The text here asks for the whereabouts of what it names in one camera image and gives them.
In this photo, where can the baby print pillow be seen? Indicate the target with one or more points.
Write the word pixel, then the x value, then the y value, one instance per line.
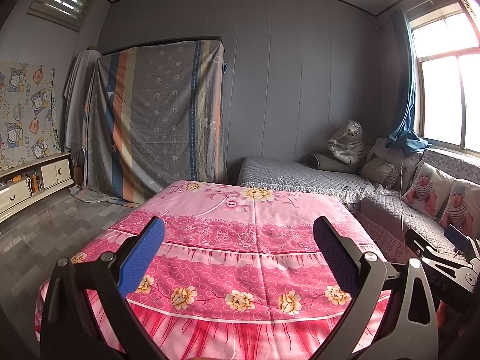
pixel 462 209
pixel 429 191

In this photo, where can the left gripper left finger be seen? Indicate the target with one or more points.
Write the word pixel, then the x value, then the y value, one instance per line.
pixel 69 328

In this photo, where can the blue curtain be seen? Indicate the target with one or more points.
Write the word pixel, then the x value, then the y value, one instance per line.
pixel 402 136

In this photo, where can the grey satin cushion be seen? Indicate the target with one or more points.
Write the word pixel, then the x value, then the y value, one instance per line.
pixel 378 171

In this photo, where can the grey quilted corner sofa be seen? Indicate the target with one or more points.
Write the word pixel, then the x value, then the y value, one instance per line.
pixel 381 212

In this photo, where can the grey hanging garment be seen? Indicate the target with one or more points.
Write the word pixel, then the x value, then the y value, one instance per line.
pixel 75 94

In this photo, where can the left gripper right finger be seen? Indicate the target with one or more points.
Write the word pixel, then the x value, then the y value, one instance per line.
pixel 408 328

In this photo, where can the grey bolster cushion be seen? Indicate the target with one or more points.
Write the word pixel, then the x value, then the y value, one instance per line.
pixel 328 163

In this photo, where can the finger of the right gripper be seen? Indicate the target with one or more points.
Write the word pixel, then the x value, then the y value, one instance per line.
pixel 461 242

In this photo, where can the window blind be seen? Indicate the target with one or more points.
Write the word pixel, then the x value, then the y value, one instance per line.
pixel 70 14

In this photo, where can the right baby print pillow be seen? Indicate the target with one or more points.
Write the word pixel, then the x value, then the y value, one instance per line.
pixel 462 209

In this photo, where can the white tv cabinet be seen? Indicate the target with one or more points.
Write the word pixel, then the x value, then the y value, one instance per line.
pixel 24 185

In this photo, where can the striped sheet covered wardrobe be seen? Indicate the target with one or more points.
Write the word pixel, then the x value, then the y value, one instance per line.
pixel 152 115

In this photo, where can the pink floral table cloth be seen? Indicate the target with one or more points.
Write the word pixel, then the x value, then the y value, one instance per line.
pixel 238 275

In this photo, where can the left baby print pillow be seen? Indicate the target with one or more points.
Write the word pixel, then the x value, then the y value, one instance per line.
pixel 429 191

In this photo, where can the window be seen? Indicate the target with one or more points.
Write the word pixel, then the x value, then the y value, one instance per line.
pixel 447 64

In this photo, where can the cartoon wall sticker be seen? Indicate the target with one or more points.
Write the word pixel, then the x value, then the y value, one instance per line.
pixel 28 114

